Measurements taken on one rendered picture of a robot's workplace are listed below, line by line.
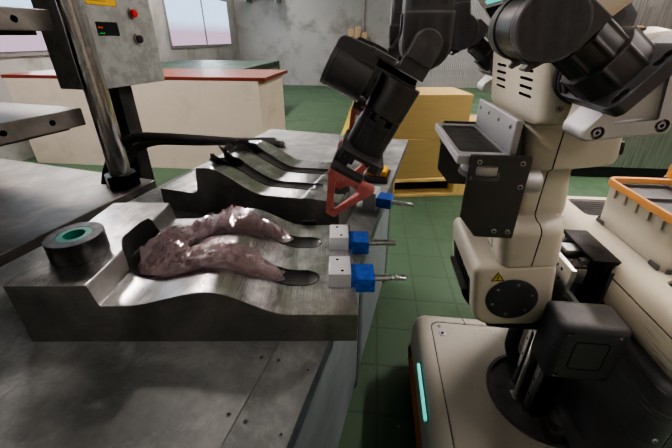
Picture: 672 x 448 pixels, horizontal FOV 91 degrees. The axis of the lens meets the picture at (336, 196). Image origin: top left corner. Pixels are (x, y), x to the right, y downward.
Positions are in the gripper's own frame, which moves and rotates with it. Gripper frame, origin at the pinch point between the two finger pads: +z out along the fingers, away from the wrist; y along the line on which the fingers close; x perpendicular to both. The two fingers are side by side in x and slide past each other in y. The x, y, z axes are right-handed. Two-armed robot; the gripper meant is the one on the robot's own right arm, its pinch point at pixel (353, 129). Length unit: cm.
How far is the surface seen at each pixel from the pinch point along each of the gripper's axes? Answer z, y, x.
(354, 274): 9.8, 46.1, 8.8
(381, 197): 10.0, 10.1, 14.6
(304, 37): 64, -894, -180
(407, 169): 51, -171, 66
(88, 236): 22, 51, -31
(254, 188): 19.9, 18.5, -15.5
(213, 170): 20.8, 18.1, -26.3
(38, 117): 33, 12, -75
